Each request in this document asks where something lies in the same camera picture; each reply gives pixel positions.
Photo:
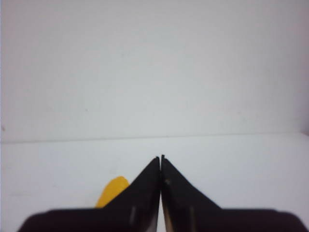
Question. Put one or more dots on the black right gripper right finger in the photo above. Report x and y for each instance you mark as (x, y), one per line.
(186, 209)

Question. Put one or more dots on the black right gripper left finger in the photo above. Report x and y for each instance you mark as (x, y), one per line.
(133, 210)

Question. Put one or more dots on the yellow corn cob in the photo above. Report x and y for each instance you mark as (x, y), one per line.
(112, 190)

